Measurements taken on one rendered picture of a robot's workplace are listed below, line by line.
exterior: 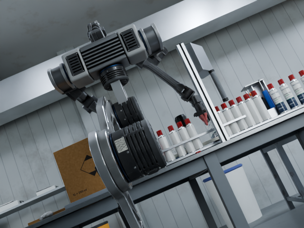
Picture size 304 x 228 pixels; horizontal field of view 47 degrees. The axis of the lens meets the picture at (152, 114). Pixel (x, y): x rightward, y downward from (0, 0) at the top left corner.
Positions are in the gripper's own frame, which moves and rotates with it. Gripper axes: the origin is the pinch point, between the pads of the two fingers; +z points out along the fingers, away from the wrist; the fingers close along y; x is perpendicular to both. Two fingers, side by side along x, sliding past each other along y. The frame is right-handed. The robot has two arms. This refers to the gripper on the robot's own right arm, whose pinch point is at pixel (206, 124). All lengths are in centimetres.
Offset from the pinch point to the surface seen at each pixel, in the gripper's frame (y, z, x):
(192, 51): -5.6, -40.4, 23.7
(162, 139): 30.7, -0.8, 9.2
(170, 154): 29.6, 9.7, 9.0
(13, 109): 191, -164, -259
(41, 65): 131, -205, -246
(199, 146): 11.6, 12.0, 8.7
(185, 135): 16.8, 2.3, 9.0
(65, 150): 80, -8, 47
